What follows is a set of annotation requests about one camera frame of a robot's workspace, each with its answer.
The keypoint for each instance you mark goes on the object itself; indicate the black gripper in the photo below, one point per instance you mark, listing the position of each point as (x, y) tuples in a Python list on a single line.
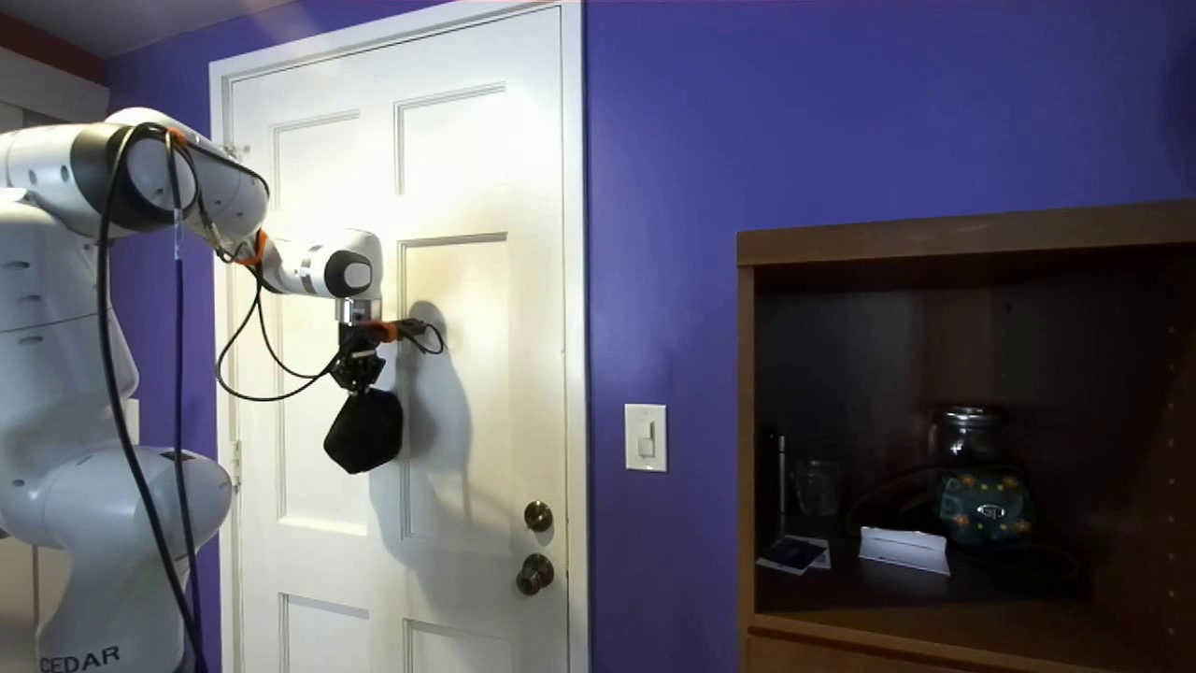
[(362, 340)]

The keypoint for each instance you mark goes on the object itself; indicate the dark cap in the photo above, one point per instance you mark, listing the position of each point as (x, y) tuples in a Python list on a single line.
[(362, 433)]

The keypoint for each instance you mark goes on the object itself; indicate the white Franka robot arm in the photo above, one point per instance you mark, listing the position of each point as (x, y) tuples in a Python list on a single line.
[(76, 498)]

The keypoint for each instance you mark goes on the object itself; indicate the white panelled door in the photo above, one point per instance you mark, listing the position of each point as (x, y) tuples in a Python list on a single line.
[(473, 562)]

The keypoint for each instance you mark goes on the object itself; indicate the white panel door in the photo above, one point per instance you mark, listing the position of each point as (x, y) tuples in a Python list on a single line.
[(573, 248)]

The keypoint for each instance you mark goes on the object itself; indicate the dark round door knob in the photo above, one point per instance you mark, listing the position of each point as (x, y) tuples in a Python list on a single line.
[(534, 572)]

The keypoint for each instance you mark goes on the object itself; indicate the small blue white box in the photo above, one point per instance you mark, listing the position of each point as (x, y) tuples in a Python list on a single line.
[(792, 555)]

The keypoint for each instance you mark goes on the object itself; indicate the white folded card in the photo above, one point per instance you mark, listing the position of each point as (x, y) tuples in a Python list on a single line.
[(903, 550)]

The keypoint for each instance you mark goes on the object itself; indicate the brown wooden shelf cabinet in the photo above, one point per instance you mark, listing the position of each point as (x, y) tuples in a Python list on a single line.
[(948, 234)]

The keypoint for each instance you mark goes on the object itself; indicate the glass jar with lid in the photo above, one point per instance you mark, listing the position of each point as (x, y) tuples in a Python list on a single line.
[(980, 488)]

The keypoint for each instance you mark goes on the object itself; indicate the white light switch plate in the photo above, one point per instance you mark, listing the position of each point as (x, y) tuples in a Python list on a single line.
[(644, 433)]

